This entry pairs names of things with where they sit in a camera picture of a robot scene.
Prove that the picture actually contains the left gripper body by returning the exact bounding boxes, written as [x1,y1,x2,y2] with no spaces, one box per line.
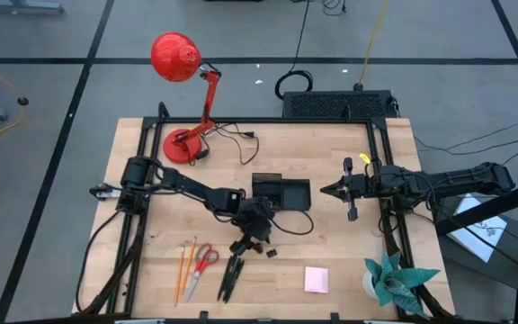
[234,196,274,243]

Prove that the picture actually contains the black perforated computer case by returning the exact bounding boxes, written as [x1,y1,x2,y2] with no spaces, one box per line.
[281,89,398,120]

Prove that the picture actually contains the teal paper pinwheel plant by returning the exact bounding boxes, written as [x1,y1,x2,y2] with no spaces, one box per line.
[363,251,442,319]

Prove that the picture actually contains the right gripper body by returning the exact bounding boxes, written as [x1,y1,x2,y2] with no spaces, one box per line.
[342,157,373,222]

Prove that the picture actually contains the black lamp power cable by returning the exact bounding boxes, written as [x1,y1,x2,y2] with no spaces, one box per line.
[186,121,261,167]

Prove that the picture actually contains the white printed panel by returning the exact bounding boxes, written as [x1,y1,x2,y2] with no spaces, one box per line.
[446,193,509,264]

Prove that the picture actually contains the yellow hanging cable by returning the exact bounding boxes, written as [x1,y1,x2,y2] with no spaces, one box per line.
[353,0,391,91]

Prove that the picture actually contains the red desk lamp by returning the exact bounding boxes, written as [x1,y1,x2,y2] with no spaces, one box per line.
[150,31,223,165]

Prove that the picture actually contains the black slanted beam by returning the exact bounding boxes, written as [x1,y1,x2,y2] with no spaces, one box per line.
[433,175,518,236]

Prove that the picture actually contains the black aluminium table frame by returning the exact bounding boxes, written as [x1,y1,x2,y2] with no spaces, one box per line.
[73,102,457,324]

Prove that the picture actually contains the thin black floor cables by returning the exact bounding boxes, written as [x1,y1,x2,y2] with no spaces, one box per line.
[414,114,518,168]

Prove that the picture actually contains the black mesh desk organizer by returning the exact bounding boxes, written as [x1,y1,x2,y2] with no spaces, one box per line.
[251,172,312,212]

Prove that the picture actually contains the black coiled floor cable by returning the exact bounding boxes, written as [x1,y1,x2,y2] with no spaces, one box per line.
[273,0,315,102]

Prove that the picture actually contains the pink sticky note pad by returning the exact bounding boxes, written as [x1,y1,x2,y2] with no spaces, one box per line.
[303,265,330,295]

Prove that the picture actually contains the yellow floor cable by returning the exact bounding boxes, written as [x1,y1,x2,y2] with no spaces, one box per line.
[0,49,30,147]

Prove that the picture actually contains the white plant pot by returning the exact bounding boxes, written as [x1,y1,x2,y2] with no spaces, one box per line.
[361,269,378,301]

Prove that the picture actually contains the red handled scissors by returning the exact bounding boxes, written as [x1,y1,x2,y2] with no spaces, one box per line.
[184,243,220,304]

